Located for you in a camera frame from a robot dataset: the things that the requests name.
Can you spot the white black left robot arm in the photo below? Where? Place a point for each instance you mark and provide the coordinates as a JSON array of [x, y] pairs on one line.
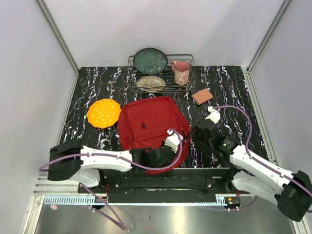
[[83, 164]]

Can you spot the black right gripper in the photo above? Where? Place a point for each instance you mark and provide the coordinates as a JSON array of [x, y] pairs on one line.
[[196, 128]]

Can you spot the pink patterned mug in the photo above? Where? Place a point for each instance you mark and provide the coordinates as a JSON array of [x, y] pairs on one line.
[[181, 71]]

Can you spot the red backpack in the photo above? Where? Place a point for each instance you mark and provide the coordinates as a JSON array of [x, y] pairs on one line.
[[145, 123]]

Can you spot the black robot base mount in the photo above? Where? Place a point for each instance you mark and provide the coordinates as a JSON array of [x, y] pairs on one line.
[[181, 185]]

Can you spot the beige patterned small plate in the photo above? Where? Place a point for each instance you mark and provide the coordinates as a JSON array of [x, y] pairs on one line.
[[151, 84]]

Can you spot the black wire dish rack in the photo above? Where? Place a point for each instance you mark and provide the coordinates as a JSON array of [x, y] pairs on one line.
[[133, 75]]

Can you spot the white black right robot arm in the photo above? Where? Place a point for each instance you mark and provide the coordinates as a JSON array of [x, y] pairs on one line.
[[248, 172]]

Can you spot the orange dotted plate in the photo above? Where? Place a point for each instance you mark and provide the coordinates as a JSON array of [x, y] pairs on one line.
[[103, 113]]

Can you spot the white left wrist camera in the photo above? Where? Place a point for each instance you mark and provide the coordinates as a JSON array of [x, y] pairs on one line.
[[173, 140]]

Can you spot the dark teal plate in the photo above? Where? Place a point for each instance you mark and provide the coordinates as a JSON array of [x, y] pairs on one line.
[[150, 61]]

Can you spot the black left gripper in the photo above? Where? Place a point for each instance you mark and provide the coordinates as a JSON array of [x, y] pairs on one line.
[[171, 161]]

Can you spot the aluminium frame rail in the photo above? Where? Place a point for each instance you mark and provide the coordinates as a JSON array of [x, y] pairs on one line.
[[57, 34]]

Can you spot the pink leather wallet notebook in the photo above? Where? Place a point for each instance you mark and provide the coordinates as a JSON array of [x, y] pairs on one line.
[[202, 96]]

